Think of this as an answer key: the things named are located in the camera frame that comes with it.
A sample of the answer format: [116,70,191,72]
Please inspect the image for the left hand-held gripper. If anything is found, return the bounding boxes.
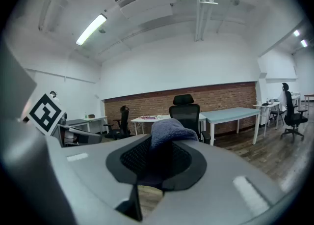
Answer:
[26,93,103,145]

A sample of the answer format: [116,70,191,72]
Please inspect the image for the black folding chair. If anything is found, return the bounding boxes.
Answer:
[268,109,287,129]

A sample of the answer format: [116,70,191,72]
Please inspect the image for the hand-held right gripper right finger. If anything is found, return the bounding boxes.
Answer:
[144,140,294,225]

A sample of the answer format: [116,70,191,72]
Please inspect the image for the white ceiling pipes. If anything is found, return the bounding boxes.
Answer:
[176,0,219,42]

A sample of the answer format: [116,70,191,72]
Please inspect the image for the blue cloth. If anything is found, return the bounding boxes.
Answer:
[141,117,199,189]

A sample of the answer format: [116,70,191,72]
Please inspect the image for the grey chair armrest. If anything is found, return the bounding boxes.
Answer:
[201,131,212,145]

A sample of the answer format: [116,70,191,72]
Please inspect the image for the small white table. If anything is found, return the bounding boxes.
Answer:
[252,100,282,138]

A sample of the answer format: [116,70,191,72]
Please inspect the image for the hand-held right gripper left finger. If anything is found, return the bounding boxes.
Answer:
[46,134,152,225]

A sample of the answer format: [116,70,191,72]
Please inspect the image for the black mesh office chair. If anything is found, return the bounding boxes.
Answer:
[103,105,132,141]
[168,94,212,145]
[280,83,309,143]

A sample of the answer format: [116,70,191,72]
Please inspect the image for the ceiling tube light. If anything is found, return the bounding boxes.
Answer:
[76,14,108,46]

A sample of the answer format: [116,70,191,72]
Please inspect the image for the light blue top table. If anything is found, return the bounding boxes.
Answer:
[201,107,262,145]

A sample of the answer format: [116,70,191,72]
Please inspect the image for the wooden top table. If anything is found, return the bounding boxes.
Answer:
[303,93,314,109]

